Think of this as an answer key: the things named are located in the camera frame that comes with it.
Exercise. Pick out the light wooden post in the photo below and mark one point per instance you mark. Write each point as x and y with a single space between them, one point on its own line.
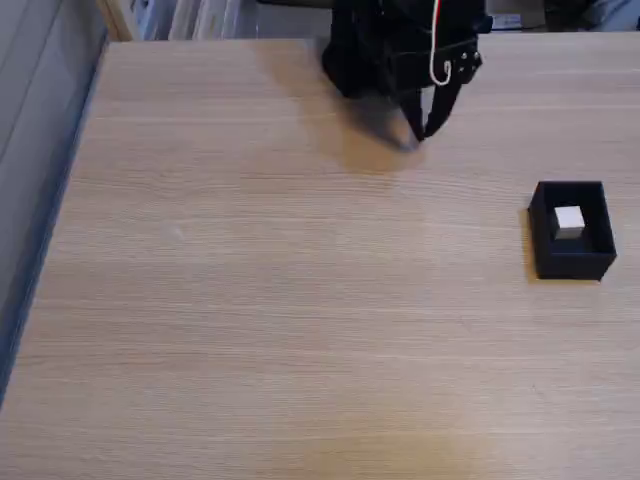
116 20

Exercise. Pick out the white cube block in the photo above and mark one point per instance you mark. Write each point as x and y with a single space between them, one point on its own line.
569 220

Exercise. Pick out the black open box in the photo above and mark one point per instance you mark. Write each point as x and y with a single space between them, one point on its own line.
572 260

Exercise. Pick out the white slatted panels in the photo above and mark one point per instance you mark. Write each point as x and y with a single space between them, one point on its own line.
200 19

